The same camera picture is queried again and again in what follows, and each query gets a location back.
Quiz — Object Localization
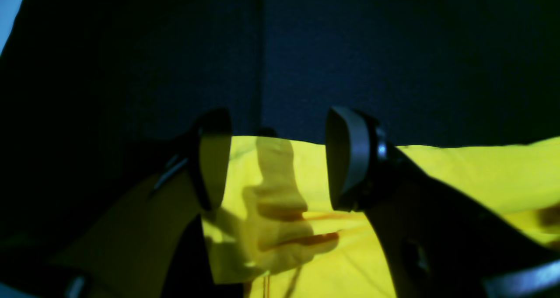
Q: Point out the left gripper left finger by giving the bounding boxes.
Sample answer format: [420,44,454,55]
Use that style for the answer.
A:
[1,108,232,298]

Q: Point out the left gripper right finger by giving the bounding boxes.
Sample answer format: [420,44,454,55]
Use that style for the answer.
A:
[325,107,560,298]

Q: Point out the yellow t-shirt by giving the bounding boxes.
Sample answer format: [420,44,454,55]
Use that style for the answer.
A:
[201,134,560,298]

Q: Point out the black tablecloth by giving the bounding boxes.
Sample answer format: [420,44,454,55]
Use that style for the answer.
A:
[0,0,560,228]

